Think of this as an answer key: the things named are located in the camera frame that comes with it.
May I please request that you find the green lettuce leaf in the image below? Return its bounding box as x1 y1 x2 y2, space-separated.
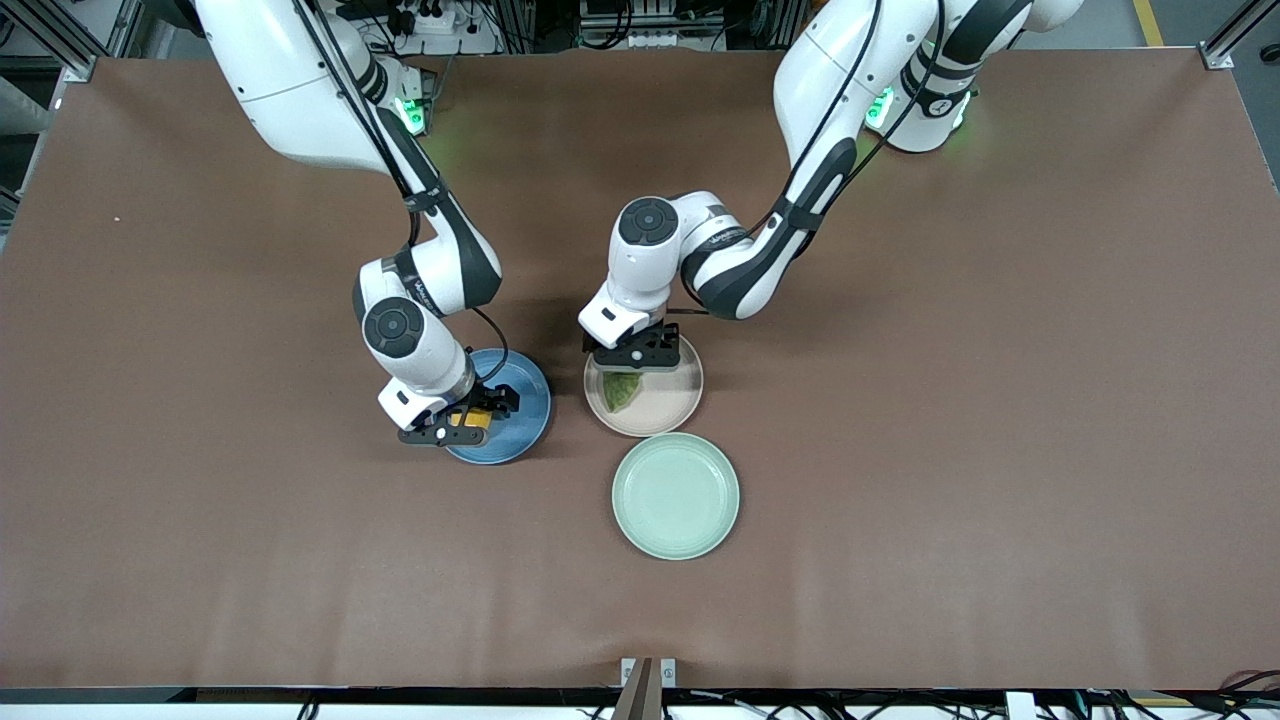
601 369 648 414

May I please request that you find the blue plate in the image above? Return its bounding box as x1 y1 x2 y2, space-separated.
443 348 553 466

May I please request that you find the beige plate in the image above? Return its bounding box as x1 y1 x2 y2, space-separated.
583 333 705 438

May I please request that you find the pale green plate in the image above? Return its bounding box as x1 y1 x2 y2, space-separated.
611 432 742 561

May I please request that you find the white power strip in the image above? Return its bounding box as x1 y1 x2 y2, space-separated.
385 0 473 37

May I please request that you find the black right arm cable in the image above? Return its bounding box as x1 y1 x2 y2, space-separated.
468 305 512 387

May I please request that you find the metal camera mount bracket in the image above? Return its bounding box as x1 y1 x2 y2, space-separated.
612 656 679 720

